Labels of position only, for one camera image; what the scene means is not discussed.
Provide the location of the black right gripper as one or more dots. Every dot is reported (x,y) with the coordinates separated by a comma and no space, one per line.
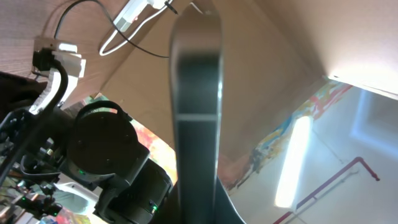
(34,146)

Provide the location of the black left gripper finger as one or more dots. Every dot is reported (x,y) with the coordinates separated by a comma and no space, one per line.
(225,212)

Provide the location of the smartphone with light screen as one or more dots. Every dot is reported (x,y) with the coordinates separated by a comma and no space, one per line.
(196,83)

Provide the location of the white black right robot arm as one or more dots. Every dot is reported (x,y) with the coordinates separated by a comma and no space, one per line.
(95,155)

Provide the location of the white charger adapter plug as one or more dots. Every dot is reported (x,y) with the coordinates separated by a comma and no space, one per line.
(158,4)

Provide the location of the ceiling fluorescent light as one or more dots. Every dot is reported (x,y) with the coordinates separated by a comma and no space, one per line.
(295,155)

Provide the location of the white power strip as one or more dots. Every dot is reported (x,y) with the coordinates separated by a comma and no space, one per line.
(129,14)

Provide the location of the red ceiling pipe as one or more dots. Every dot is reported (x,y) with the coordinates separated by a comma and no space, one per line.
(312,198)

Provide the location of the colourful abstract wall painting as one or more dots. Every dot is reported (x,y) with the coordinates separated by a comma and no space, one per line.
(267,149)

